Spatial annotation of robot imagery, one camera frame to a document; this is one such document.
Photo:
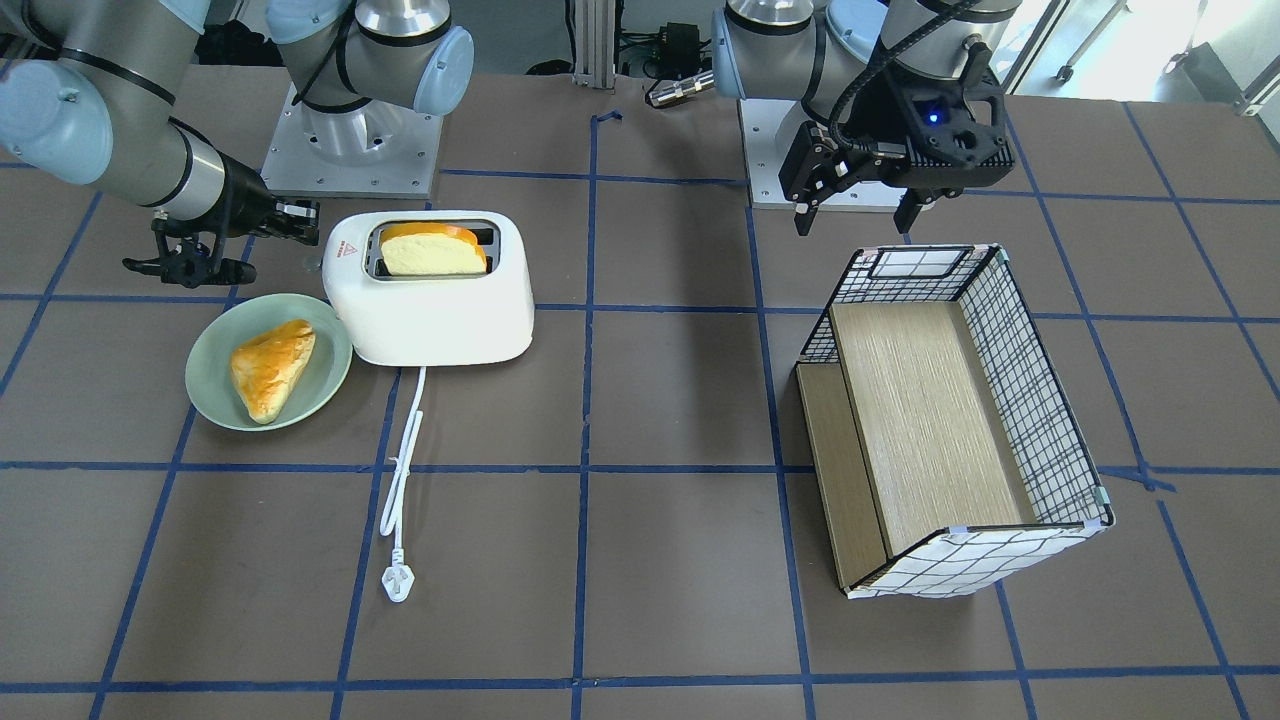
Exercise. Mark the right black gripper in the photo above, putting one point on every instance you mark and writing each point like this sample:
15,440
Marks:
240,199

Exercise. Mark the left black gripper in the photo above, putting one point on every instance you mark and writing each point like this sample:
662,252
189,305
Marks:
889,113

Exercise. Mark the white two-slot toaster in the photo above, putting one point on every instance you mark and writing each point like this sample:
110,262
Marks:
430,320

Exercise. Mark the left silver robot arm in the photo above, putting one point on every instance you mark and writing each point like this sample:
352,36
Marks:
821,56

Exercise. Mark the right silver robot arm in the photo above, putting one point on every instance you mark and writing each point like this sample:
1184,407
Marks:
100,112

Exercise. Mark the toast bread slice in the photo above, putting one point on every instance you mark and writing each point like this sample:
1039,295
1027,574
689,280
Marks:
431,248

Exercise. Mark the triangular golden bread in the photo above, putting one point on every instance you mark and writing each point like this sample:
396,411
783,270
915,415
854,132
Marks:
266,369

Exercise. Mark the green round plate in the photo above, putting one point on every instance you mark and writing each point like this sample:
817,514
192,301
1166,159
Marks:
209,383

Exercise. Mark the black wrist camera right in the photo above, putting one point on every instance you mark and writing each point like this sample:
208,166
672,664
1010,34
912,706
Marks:
191,254

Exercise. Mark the wire shelf rack with wood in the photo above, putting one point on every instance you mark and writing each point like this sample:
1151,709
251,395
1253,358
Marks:
946,451

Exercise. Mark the aluminium frame post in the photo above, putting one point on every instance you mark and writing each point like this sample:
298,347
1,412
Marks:
594,28

